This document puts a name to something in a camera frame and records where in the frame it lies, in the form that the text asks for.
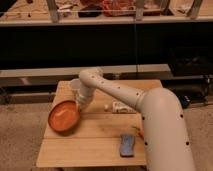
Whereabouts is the orange ceramic bowl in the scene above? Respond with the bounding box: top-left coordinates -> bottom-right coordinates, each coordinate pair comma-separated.
48,100 -> 80,132

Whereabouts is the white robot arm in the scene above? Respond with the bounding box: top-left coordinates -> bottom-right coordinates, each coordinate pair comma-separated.
77,67 -> 196,171

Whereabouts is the white plastic cup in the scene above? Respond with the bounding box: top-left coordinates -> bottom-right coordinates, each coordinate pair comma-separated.
69,79 -> 81,97

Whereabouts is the wooden table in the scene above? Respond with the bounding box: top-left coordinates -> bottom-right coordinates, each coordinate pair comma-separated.
35,79 -> 168,169

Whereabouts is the blue sponge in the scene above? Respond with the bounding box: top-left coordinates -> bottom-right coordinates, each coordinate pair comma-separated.
119,134 -> 135,157

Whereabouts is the orange toy carrot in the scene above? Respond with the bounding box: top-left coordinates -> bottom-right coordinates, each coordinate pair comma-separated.
131,126 -> 144,139

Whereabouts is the red cloth on shelf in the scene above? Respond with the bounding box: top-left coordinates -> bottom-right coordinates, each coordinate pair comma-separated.
102,0 -> 135,17

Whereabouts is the grey metal shelf rail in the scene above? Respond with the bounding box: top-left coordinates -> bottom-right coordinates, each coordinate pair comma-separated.
0,64 -> 173,87

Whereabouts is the black vertical cable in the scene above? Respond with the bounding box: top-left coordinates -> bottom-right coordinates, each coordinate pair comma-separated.
132,16 -> 139,80

